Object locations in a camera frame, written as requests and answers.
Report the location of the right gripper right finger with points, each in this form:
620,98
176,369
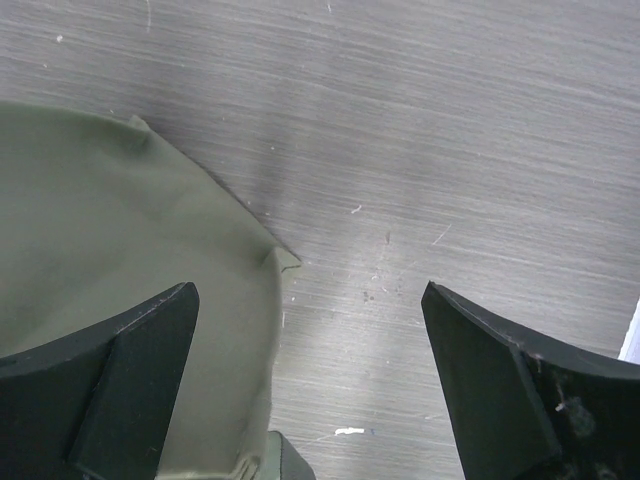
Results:
524,405

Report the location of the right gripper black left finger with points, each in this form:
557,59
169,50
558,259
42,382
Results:
97,403

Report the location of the olive green canvas bag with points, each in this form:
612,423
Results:
99,216

